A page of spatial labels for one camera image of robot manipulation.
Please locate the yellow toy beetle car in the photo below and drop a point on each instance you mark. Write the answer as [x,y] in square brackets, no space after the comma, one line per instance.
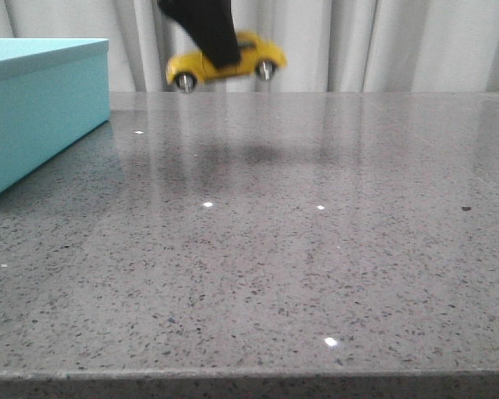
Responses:
[258,56]

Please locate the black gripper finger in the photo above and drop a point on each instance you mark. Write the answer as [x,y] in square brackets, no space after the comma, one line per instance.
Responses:
[209,24]

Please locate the grey pleated curtain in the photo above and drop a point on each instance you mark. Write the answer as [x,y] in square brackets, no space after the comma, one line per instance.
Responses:
[339,46]

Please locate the light blue storage box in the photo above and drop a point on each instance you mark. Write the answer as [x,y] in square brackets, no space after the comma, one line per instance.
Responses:
[53,91]

